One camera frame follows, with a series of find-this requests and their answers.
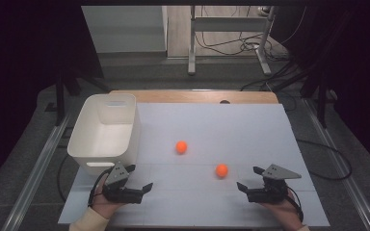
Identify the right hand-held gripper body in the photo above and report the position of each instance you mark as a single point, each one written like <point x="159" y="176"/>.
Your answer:
<point x="269" y="194"/>

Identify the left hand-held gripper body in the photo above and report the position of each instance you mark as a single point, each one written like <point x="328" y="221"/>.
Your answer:
<point x="119" y="194"/>

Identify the white plastic bin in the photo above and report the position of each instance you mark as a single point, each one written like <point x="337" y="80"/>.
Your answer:
<point x="102" y="144"/>

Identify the orange ball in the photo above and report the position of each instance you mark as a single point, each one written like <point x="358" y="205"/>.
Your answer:
<point x="221" y="170"/>
<point x="181" y="147"/>

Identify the person's left hand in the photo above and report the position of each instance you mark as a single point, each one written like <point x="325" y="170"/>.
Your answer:
<point x="104" y="207"/>

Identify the person's right hand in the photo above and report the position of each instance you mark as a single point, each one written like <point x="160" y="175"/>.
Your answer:
<point x="285" y="211"/>

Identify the white table mat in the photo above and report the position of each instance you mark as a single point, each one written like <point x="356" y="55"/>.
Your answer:
<point x="218" y="128"/>

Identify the wooden table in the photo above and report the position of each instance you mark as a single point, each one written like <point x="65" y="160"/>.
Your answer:
<point x="189" y="96"/>

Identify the black tripod stand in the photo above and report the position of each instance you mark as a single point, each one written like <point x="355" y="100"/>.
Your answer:
<point x="321" y="99"/>
<point x="60" y="96"/>

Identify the white metal stand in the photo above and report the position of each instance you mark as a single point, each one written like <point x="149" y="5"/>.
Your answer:
<point x="228" y="24"/>

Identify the aluminium floor rail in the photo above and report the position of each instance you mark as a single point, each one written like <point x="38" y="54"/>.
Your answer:
<point x="35" y="173"/>
<point x="343" y="173"/>

